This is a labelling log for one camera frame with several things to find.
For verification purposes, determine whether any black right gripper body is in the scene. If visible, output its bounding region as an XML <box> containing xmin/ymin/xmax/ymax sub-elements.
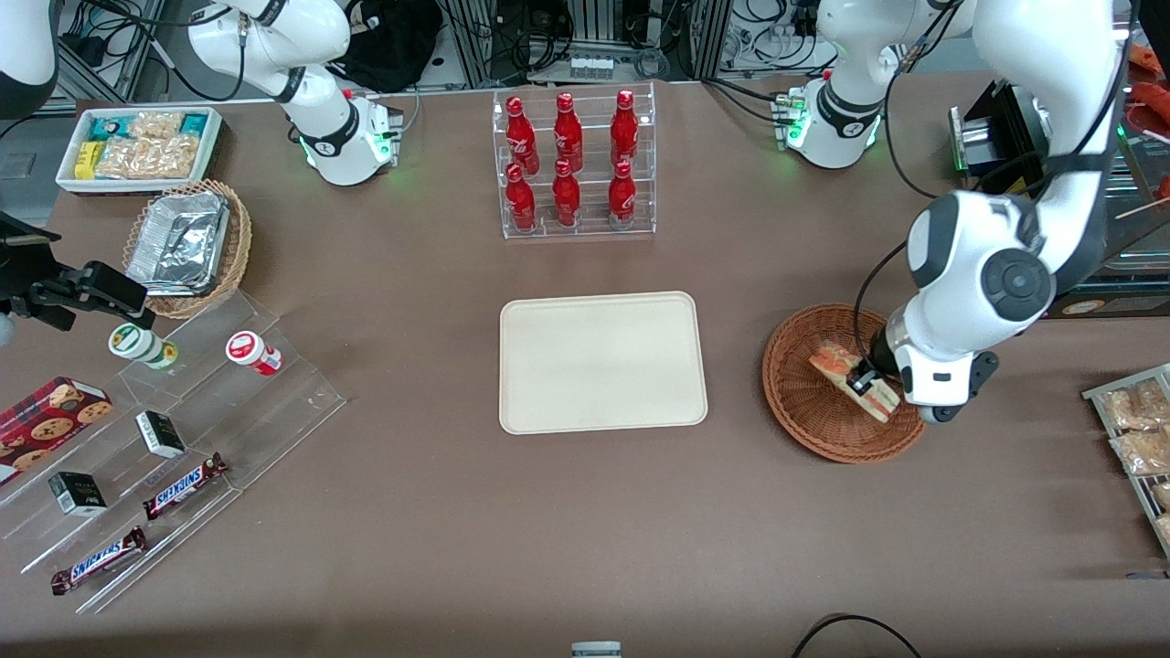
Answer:
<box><xmin>0</xmin><ymin>212</ymin><xmax>66</xmax><ymax>316</ymax></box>

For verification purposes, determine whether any triangular sandwich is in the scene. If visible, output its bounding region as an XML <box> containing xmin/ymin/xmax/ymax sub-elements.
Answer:
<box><xmin>810</xmin><ymin>340</ymin><xmax>902</xmax><ymax>423</ymax></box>

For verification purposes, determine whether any dark brown wicker basket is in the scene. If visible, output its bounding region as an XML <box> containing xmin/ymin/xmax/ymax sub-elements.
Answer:
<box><xmin>761</xmin><ymin>303</ymin><xmax>929</xmax><ymax>464</ymax></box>

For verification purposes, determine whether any silver foil tray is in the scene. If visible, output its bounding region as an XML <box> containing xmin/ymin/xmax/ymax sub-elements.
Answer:
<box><xmin>125</xmin><ymin>190</ymin><xmax>231</xmax><ymax>298</ymax></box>

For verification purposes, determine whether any light brown wicker basket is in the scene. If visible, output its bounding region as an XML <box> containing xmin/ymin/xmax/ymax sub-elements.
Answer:
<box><xmin>122</xmin><ymin>179</ymin><xmax>253</xmax><ymax>320</ymax></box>

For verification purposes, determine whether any beige serving tray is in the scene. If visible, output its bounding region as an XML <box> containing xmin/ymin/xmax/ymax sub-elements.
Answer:
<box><xmin>498</xmin><ymin>291</ymin><xmax>709</xmax><ymax>436</ymax></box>

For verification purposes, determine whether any white bottle green label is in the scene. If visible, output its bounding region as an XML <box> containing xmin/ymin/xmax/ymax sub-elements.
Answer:
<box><xmin>108</xmin><ymin>323</ymin><xmax>180</xmax><ymax>371</ymax></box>

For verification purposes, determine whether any red cookie box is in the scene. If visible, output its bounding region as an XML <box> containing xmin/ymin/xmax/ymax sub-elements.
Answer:
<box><xmin>0</xmin><ymin>377</ymin><xmax>114</xmax><ymax>485</ymax></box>

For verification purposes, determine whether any large clear cracker bag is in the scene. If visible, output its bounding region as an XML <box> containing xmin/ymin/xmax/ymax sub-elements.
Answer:
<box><xmin>94</xmin><ymin>135</ymin><xmax>201</xmax><ymax>181</ymax></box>

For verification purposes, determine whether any small black carton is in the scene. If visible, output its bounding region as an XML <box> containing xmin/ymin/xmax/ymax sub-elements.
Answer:
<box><xmin>135</xmin><ymin>410</ymin><xmax>186</xmax><ymax>459</ymax></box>
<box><xmin>48</xmin><ymin>472</ymin><xmax>108</xmax><ymax>516</ymax></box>

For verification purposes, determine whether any white bottle red label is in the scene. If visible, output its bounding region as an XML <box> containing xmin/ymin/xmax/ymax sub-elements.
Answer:
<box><xmin>226</xmin><ymin>331</ymin><xmax>283</xmax><ymax>377</ymax></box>

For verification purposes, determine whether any small clear cracker bag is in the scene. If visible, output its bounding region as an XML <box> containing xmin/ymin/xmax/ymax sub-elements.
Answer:
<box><xmin>128</xmin><ymin>111</ymin><xmax>186</xmax><ymax>141</ymax></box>

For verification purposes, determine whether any white rectangular snack bin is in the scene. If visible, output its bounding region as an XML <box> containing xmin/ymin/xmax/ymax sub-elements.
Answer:
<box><xmin>55</xmin><ymin>106</ymin><xmax>225</xmax><ymax>197</ymax></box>

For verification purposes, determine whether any clear bag of crackers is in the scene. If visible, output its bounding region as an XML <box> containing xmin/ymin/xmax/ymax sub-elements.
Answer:
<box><xmin>1101</xmin><ymin>380</ymin><xmax>1170</xmax><ymax>432</ymax></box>
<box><xmin>1110</xmin><ymin>428</ymin><xmax>1170</xmax><ymax>477</ymax></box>

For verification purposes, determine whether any black countertop warmer machine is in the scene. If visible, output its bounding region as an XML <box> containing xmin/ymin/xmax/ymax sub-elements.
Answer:
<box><xmin>949</xmin><ymin>55</ymin><xmax>1170</xmax><ymax>320</ymax></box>

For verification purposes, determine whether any clear acrylic stepped display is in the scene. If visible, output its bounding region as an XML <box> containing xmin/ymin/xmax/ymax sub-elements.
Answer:
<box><xmin>0</xmin><ymin>291</ymin><xmax>348</xmax><ymax>615</ymax></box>

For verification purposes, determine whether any Snickers chocolate bar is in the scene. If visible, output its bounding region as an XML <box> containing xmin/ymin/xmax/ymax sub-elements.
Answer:
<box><xmin>50</xmin><ymin>526</ymin><xmax>148</xmax><ymax>596</ymax></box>
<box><xmin>143</xmin><ymin>452</ymin><xmax>229</xmax><ymax>521</ymax></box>

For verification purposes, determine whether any red soda bottle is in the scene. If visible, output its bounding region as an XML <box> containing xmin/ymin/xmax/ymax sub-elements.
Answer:
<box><xmin>505</xmin><ymin>96</ymin><xmax>540</xmax><ymax>175</ymax></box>
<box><xmin>608</xmin><ymin>160</ymin><xmax>637</xmax><ymax>228</ymax></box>
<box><xmin>552</xmin><ymin>158</ymin><xmax>581</xmax><ymax>228</ymax></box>
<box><xmin>505</xmin><ymin>163</ymin><xmax>537</xmax><ymax>232</ymax></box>
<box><xmin>611</xmin><ymin>89</ymin><xmax>639</xmax><ymax>167</ymax></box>
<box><xmin>553</xmin><ymin>91</ymin><xmax>584</xmax><ymax>173</ymax></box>

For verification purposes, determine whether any clear acrylic bottle rack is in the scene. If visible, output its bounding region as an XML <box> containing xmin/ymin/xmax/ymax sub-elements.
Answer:
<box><xmin>492</xmin><ymin>82</ymin><xmax>657</xmax><ymax>240</ymax></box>

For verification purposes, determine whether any black bag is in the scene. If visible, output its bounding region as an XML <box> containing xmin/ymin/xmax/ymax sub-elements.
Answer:
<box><xmin>334</xmin><ymin>0</ymin><xmax>446</xmax><ymax>94</ymax></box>

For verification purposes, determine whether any metal wire rack tray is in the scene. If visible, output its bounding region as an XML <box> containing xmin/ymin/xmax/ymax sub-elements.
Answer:
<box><xmin>1082</xmin><ymin>364</ymin><xmax>1170</xmax><ymax>560</ymax></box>

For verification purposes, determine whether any black looped cable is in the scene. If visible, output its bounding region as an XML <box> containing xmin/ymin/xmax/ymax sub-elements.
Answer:
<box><xmin>791</xmin><ymin>614</ymin><xmax>924</xmax><ymax>658</ymax></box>

